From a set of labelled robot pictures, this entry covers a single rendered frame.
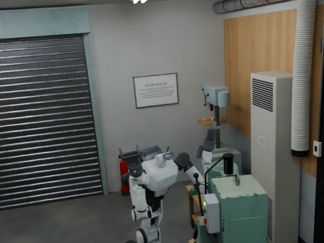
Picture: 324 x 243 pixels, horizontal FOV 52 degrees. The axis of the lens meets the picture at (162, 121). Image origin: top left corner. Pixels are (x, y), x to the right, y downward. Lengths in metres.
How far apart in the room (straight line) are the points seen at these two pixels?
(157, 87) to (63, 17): 1.56
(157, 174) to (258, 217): 0.95
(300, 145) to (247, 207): 1.73
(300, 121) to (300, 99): 0.21
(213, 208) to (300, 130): 1.77
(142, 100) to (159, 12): 1.25
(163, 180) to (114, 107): 2.54
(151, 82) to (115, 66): 0.56
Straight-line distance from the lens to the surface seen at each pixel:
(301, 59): 3.15
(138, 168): 2.09
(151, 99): 4.85
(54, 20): 4.47
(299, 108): 3.21
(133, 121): 4.89
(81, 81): 4.73
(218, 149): 4.47
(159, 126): 4.98
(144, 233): 2.94
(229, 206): 1.63
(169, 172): 2.46
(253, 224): 1.71
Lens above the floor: 2.27
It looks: 15 degrees down
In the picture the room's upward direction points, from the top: 4 degrees counter-clockwise
